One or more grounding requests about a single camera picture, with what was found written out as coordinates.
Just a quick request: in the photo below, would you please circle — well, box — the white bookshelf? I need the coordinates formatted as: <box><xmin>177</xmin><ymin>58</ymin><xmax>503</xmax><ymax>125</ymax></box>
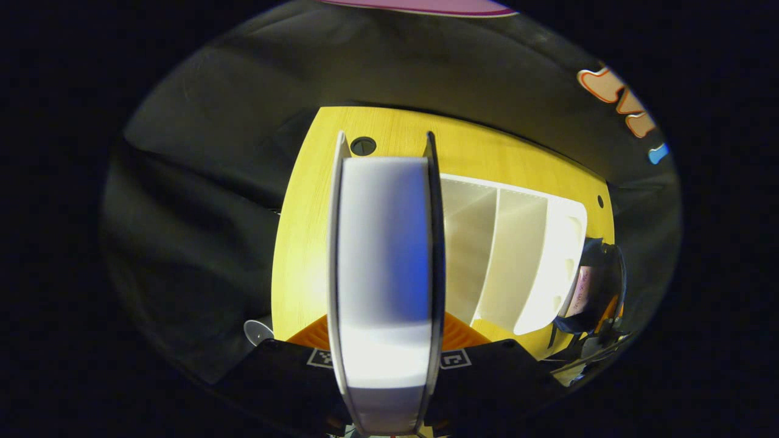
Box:
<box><xmin>439</xmin><ymin>173</ymin><xmax>589</xmax><ymax>336</ymax></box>

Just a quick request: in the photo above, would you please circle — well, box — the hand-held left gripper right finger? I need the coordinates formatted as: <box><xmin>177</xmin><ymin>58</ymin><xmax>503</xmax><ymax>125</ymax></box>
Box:
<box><xmin>425</xmin><ymin>311</ymin><xmax>567</xmax><ymax>431</ymax></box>

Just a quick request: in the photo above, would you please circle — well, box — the dark cover book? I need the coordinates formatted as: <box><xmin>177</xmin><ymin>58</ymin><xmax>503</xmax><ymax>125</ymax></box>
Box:
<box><xmin>327</xmin><ymin>130</ymin><xmax>447</xmax><ymax>436</ymax></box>

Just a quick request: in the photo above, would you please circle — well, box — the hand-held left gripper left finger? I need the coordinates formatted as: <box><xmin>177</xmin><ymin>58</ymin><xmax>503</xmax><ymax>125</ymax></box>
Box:
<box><xmin>220</xmin><ymin>313</ymin><xmax>351</xmax><ymax>436</ymax></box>

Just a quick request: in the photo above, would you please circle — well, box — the white round object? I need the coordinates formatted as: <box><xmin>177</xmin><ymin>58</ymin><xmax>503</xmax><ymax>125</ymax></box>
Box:
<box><xmin>243</xmin><ymin>319</ymin><xmax>275</xmax><ymax>348</ymax></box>

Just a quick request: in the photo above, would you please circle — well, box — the blue schoolbag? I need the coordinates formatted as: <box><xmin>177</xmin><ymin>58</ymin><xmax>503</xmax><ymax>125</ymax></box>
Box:
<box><xmin>551</xmin><ymin>238</ymin><xmax>628</xmax><ymax>366</ymax></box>

